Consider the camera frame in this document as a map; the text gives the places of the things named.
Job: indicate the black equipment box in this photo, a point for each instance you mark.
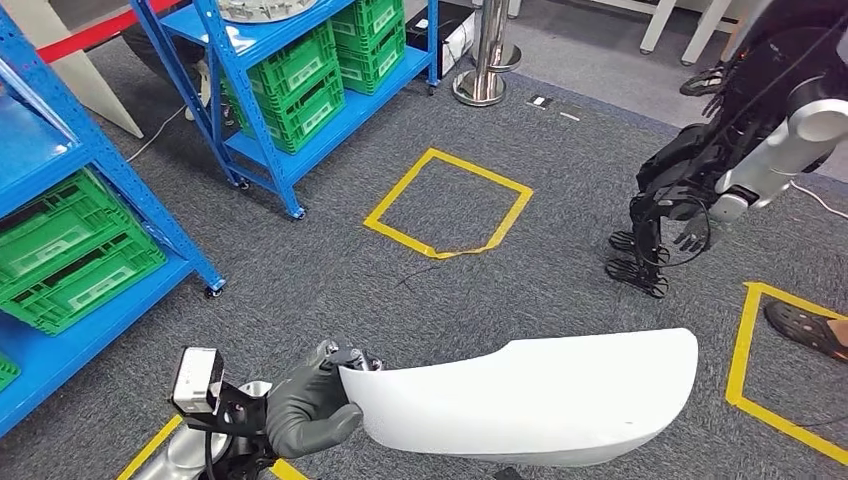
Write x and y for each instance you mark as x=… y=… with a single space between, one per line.
x=440 y=36

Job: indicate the bystander robot grey hand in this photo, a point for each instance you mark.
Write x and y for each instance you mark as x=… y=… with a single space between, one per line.
x=694 y=235

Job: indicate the red barrier belt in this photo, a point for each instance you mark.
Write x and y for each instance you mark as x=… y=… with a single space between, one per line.
x=93 y=36

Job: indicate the blue metal shelf rack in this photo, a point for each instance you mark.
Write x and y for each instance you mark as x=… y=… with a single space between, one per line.
x=311 y=142
x=53 y=358

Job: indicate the white floor label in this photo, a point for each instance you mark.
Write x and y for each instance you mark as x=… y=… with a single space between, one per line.
x=540 y=102
x=570 y=116

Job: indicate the chrome barrier post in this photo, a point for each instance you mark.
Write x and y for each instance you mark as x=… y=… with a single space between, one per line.
x=511 y=58
x=489 y=46

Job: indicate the white table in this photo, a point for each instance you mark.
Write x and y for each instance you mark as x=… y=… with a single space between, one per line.
x=656 y=26
x=79 y=79

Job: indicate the yellow floor tape square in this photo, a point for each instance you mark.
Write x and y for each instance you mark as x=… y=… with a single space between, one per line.
x=510 y=199
x=149 y=447

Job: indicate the bystander robot silver arm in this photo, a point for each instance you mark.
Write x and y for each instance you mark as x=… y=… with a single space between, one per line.
x=782 y=152

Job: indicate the pale round part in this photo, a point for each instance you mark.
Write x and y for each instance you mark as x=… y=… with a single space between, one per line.
x=265 y=10

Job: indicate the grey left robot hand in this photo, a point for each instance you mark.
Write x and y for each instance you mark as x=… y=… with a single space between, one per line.
x=305 y=417

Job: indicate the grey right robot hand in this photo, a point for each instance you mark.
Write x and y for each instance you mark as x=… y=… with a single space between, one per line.
x=509 y=474

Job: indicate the white curved plastic part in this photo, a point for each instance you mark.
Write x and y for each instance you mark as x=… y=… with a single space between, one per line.
x=530 y=404

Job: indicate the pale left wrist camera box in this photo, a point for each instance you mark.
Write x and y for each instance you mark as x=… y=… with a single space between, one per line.
x=192 y=381

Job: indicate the black bystander humanoid robot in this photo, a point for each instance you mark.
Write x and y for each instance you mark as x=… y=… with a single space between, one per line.
x=676 y=172

